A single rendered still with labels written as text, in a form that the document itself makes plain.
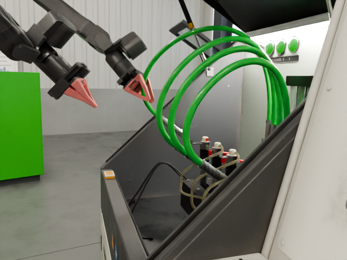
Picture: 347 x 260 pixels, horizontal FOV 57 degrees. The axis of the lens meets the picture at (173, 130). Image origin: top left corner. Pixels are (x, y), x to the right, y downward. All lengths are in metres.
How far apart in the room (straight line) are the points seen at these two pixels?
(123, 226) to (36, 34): 0.46
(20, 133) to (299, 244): 3.71
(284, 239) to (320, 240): 0.07
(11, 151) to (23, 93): 0.68
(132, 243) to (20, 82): 3.44
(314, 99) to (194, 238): 0.30
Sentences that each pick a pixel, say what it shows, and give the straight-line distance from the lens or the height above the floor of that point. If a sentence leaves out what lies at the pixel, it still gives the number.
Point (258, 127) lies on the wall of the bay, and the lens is 1.17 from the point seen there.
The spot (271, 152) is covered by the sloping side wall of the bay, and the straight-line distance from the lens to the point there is 0.56.
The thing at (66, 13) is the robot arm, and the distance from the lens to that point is 1.08.
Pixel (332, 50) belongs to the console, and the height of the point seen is 1.32.
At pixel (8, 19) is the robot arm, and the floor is 1.38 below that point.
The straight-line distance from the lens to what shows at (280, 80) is 0.68.
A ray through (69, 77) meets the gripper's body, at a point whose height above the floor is 1.27.
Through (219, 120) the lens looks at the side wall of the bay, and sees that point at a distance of 1.24.
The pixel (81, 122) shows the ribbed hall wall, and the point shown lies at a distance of 7.37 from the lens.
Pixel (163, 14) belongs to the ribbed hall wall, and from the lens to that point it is 8.05.
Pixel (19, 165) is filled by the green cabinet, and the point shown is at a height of 0.22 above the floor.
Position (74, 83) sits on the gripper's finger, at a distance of 0.77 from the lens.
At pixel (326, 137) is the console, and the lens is 0.52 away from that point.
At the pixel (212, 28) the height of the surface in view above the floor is 1.42.
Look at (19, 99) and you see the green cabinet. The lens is 3.99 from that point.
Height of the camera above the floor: 1.27
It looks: 9 degrees down
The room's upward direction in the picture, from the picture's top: 1 degrees clockwise
